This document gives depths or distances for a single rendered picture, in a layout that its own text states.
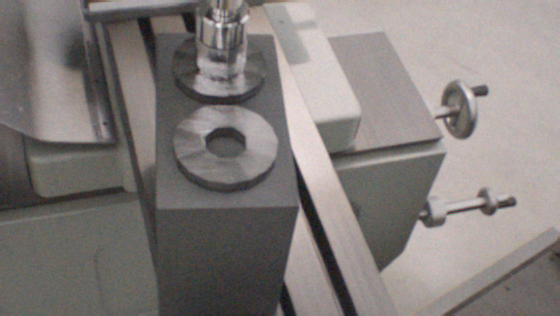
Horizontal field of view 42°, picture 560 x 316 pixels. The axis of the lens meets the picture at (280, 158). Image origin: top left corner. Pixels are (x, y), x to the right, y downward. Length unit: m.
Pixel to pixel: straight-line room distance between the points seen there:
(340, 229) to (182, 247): 0.25
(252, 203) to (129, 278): 0.72
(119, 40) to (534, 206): 1.48
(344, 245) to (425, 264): 1.16
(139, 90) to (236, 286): 0.34
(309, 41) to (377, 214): 0.34
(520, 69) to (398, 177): 1.40
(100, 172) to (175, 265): 0.42
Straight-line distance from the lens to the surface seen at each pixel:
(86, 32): 1.15
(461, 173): 2.21
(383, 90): 1.30
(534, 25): 2.84
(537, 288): 1.29
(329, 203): 0.86
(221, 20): 0.65
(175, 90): 0.69
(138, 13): 1.06
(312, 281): 0.79
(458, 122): 1.46
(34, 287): 1.27
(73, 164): 1.05
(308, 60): 1.19
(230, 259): 0.67
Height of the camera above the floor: 1.59
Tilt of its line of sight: 49 degrees down
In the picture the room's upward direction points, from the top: 10 degrees clockwise
